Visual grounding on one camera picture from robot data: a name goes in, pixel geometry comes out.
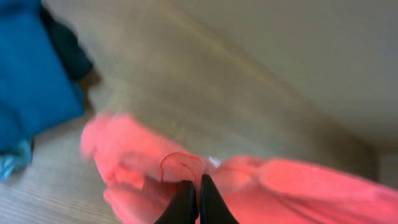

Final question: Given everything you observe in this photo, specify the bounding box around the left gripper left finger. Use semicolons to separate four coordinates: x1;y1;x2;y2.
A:
155;180;199;224

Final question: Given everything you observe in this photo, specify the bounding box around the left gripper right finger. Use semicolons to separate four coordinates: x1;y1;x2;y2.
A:
200;174;238;224

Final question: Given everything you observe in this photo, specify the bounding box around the red printed t-shirt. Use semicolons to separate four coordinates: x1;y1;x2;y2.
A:
81;114;397;223

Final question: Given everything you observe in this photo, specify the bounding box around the light blue denim garment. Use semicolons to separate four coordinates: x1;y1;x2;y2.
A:
1;139;33;182

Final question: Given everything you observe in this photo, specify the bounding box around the black folded garment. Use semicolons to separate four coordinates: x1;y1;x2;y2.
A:
40;6;93;81

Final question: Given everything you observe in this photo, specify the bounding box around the blue folded shirt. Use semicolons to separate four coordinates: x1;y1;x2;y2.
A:
1;0;84;148

